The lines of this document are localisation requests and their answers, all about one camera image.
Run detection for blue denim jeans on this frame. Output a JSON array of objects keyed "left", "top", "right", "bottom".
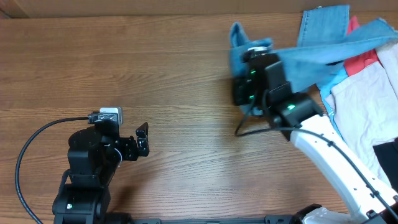
[{"left": 229, "top": 4, "right": 398, "bottom": 116}]

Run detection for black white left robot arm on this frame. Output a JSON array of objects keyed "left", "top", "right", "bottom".
[{"left": 52, "top": 121, "right": 149, "bottom": 224}]

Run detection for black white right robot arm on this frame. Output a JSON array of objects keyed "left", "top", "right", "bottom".
[{"left": 233, "top": 47, "right": 397, "bottom": 223}]

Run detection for light blue t-shirt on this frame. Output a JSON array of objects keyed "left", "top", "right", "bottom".
[{"left": 319, "top": 67, "right": 349, "bottom": 138}]

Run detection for red t-shirt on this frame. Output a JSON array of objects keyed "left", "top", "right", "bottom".
[{"left": 344, "top": 16, "right": 380, "bottom": 77}]

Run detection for pale pink garment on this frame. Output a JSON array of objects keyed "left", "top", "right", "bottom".
[{"left": 326, "top": 42, "right": 397, "bottom": 186}]

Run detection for black garment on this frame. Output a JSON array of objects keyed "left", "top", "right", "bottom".
[{"left": 373, "top": 139, "right": 397, "bottom": 191}]

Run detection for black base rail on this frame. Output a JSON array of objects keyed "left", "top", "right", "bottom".
[{"left": 131, "top": 215, "right": 302, "bottom": 224}]

